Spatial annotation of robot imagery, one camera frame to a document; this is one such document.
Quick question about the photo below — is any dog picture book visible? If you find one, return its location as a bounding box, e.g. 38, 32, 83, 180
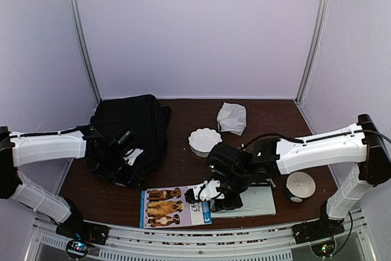
139, 186, 212, 229

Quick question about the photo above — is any right aluminium corner post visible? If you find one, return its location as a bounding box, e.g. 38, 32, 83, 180
295, 0, 330, 106

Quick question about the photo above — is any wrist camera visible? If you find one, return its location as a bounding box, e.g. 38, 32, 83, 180
117, 130, 144, 166
185, 179, 225, 204

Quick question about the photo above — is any white and dark blue bowl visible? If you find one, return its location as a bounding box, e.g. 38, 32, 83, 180
285, 172, 316, 203

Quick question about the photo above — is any left aluminium corner post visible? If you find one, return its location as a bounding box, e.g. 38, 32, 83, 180
70, 0, 102, 103

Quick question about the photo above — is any aluminium front rail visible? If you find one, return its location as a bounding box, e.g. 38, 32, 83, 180
24, 208, 379, 261

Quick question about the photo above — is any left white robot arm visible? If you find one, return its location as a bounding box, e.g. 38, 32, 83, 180
1, 125, 144, 239

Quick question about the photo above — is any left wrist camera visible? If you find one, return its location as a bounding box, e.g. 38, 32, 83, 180
117, 130, 144, 166

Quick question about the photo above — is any crumpled grey cloth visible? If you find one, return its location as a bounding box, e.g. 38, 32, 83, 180
216, 102, 247, 136

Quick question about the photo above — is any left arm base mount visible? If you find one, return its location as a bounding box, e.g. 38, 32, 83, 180
56, 222, 109, 260

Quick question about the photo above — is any aluminium corner post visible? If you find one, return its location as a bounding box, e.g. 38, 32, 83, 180
70, 0, 102, 103
295, 0, 330, 106

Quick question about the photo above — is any white marker pen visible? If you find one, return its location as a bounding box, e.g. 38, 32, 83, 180
267, 178, 277, 190

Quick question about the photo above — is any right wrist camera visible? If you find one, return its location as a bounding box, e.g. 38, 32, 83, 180
185, 179, 225, 204

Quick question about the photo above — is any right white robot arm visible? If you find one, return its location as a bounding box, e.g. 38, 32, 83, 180
207, 114, 390, 238

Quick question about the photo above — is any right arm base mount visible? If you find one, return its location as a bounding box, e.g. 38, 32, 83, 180
291, 219, 345, 259

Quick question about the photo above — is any black student backpack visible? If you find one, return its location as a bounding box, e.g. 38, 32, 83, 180
90, 94, 172, 184

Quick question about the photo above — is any white fluted ceramic bowl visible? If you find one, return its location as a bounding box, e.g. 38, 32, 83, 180
188, 128, 222, 158

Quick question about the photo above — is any grey notebook with barcode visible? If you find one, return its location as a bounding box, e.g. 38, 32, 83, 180
211, 186, 276, 219

